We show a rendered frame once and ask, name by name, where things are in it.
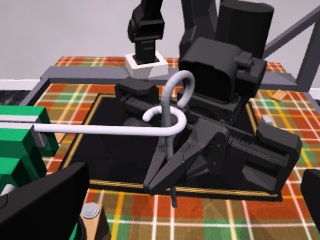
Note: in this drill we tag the black flat mat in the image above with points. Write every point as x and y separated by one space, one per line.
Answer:
120 163

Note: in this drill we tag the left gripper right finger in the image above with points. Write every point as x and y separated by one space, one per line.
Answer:
310 189

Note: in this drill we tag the grey metal post with diagonal brace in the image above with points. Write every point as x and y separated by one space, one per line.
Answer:
311 60

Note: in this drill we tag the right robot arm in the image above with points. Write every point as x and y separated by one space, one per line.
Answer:
216 61

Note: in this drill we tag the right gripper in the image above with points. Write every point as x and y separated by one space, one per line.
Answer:
264 162

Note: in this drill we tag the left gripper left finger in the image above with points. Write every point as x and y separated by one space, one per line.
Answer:
45 209

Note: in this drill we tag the black rubber ring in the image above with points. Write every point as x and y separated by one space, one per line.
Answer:
84 231

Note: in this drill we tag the green bench vise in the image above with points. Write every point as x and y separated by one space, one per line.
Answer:
20 160

